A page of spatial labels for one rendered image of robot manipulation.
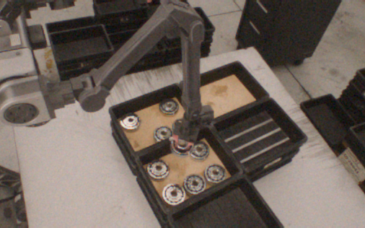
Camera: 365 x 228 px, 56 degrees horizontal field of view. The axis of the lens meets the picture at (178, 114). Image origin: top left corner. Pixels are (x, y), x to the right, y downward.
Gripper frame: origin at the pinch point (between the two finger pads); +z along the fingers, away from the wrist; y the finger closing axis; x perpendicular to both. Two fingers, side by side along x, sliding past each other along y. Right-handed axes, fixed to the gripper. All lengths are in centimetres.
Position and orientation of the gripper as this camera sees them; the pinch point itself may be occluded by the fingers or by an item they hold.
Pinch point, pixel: (182, 142)
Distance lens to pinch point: 151.3
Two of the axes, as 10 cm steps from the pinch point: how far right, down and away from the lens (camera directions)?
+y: -9.5, -3.1, 0.7
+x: -2.8, 7.3, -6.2
